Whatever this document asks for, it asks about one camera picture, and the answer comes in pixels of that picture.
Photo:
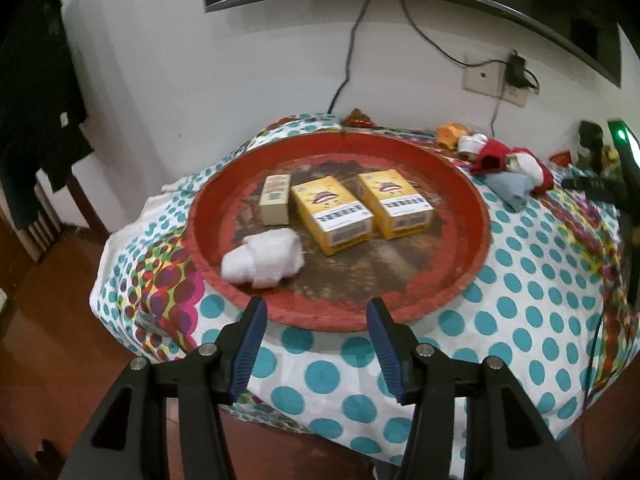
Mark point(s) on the large white sock roll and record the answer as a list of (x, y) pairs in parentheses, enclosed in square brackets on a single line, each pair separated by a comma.
[(525, 167)]

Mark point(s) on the light blue sock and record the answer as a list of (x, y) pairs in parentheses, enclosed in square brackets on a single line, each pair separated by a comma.
[(510, 187)]

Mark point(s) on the small white sock roll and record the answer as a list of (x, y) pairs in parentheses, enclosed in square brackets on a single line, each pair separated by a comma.
[(472, 144)]

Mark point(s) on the red candy wrapper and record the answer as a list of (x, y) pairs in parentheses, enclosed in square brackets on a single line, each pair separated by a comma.
[(357, 119)]

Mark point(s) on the yellow box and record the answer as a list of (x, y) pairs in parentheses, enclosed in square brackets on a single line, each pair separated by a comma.
[(332, 217), (397, 205)]

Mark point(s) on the white power socket plate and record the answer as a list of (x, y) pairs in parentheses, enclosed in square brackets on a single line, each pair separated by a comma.
[(515, 96)]

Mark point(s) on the small beige box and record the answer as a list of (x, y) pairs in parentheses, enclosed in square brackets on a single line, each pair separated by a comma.
[(276, 200)]

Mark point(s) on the black power adapter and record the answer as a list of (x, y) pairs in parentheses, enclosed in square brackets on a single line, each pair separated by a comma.
[(516, 70)]

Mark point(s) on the red sock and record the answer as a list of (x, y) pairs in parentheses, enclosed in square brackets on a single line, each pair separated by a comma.
[(546, 175), (492, 157)]

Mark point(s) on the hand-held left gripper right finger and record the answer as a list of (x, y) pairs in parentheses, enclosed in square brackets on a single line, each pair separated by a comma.
[(390, 355)]

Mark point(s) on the polka dot tablecloth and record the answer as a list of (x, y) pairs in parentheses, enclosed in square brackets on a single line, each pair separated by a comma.
[(525, 300)]

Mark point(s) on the round red tray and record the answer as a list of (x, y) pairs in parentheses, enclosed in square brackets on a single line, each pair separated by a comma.
[(375, 285)]

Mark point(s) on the grey-white sock roll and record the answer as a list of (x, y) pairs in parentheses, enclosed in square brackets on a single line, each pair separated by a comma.
[(265, 257)]

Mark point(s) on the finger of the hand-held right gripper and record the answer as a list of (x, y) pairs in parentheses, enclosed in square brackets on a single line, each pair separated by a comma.
[(590, 183)]

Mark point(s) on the dark hanging clothes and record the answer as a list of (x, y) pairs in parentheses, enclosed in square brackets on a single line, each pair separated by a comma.
[(35, 110)]

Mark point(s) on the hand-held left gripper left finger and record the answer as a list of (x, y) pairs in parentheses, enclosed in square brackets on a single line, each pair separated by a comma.
[(247, 355)]

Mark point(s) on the white antenna wall plate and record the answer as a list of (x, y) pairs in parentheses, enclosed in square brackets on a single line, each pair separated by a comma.
[(482, 75)]

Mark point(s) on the red paper packet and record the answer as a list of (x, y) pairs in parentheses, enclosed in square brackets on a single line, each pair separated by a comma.
[(561, 157)]

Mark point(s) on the wooden chair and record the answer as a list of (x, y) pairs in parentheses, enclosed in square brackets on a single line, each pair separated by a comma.
[(85, 205)]

